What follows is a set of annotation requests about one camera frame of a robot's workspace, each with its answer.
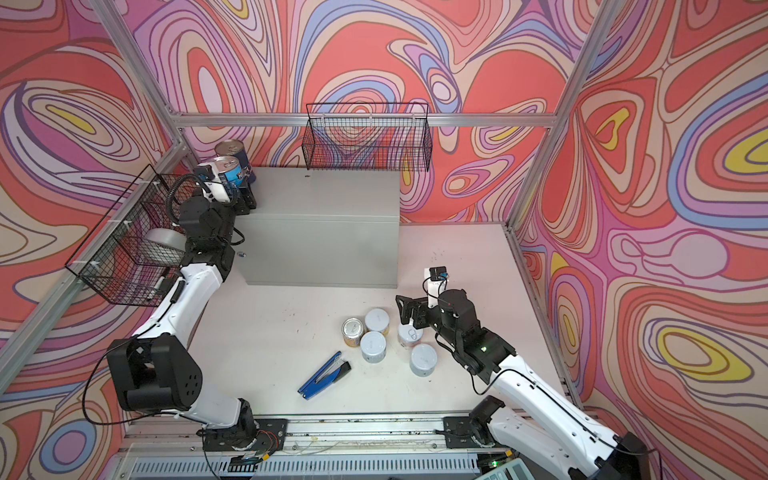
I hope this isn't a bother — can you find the white lid can back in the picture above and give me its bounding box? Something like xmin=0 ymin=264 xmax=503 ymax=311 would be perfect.
xmin=364 ymin=308 xmax=391 ymax=336

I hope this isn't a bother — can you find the dark blue labelled can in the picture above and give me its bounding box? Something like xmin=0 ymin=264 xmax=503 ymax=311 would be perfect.
xmin=214 ymin=139 xmax=256 ymax=184

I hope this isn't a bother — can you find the grey metal cabinet box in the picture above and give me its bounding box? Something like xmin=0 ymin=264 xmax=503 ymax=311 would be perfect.
xmin=235 ymin=168 xmax=400 ymax=288

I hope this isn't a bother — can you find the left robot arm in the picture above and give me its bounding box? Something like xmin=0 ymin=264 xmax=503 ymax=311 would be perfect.
xmin=104 ymin=174 xmax=259 ymax=451

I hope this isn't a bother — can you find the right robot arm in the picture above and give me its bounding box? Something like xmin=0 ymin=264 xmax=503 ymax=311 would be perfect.
xmin=395 ymin=289 xmax=651 ymax=479

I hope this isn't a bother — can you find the white lid can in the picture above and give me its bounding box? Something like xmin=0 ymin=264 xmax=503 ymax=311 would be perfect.
xmin=359 ymin=331 xmax=387 ymax=364
xmin=409 ymin=344 xmax=438 ymax=377
xmin=364 ymin=308 xmax=391 ymax=336

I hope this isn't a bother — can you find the light blue labelled can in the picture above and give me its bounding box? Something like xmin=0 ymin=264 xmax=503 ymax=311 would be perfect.
xmin=211 ymin=155 xmax=248 ymax=188

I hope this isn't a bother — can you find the white tape roll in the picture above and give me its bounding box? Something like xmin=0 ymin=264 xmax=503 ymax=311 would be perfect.
xmin=139 ymin=228 xmax=187 ymax=267

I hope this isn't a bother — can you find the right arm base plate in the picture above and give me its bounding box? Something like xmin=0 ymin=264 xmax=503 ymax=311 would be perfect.
xmin=435 ymin=415 xmax=502 ymax=449

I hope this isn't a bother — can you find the black wire basket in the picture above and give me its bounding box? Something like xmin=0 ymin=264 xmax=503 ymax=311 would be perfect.
xmin=302 ymin=101 xmax=433 ymax=172
xmin=65 ymin=166 xmax=185 ymax=307

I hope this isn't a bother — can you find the white device corner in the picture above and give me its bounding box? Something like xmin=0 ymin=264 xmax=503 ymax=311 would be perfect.
xmin=476 ymin=458 xmax=534 ymax=480

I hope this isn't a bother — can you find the white lid can front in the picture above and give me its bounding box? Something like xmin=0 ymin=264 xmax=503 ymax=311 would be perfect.
xmin=359 ymin=331 xmax=387 ymax=364

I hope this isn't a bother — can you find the white lid can right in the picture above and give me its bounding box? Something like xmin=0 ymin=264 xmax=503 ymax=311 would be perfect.
xmin=409 ymin=344 xmax=438 ymax=377

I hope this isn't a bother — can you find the small gold can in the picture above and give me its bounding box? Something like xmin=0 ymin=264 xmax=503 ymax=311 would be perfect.
xmin=342 ymin=318 xmax=367 ymax=348

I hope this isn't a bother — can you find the black wire basket left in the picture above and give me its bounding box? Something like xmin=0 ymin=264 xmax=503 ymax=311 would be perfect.
xmin=65 ymin=166 xmax=185 ymax=307

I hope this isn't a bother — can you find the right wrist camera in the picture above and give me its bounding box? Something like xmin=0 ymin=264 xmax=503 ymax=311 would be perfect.
xmin=422 ymin=266 xmax=449 ymax=308

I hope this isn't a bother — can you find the blue black stapler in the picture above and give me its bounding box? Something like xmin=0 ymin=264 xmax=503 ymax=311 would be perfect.
xmin=297 ymin=351 xmax=352 ymax=400

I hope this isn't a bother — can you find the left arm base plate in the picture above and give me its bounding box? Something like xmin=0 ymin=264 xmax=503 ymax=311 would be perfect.
xmin=197 ymin=418 xmax=288 ymax=454

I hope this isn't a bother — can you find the black wire basket back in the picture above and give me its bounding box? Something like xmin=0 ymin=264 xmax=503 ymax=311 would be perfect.
xmin=302 ymin=101 xmax=433 ymax=172

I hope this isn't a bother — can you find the aluminium front rail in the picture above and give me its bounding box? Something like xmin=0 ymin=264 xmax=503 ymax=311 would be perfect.
xmin=104 ymin=412 xmax=548 ymax=479

